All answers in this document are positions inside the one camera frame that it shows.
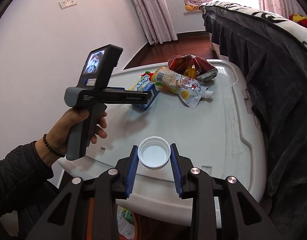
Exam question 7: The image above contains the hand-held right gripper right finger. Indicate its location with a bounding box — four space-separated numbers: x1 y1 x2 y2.
170 143 284 240

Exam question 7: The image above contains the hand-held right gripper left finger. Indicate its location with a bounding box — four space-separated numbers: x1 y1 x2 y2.
31 145 139 240

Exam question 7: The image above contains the blue carton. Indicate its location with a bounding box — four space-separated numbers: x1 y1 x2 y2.
131 77 159 111

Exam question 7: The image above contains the white bottle cap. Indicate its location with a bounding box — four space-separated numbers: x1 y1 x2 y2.
139 136 171 170

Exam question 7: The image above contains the waste bin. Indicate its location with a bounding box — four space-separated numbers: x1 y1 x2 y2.
116 205 144 240

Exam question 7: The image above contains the person's left forearm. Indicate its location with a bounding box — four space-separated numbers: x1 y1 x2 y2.
0 140 62 240

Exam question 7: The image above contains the person's left hand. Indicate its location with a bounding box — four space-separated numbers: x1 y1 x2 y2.
35 104 108 158

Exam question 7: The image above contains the white plastic storage box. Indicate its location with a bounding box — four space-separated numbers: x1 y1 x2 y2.
57 59 267 222

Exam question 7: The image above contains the spouted drink pouch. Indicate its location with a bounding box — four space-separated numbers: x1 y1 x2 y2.
153 66 215 108

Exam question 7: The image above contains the crushed red can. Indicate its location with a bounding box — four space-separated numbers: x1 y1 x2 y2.
168 54 218 82

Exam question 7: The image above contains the white bed base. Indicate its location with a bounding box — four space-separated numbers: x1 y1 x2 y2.
210 42 224 60

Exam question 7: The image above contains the bed with black-white blanket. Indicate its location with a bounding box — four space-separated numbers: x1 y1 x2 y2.
202 5 307 240

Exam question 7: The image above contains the white printed blanket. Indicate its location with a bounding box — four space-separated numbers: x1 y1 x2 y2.
200 1 307 55

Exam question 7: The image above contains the red pillow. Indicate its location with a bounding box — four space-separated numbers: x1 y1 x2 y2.
290 12 307 31

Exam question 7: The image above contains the dark bead bracelet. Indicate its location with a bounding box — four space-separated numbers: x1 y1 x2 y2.
43 133 66 158

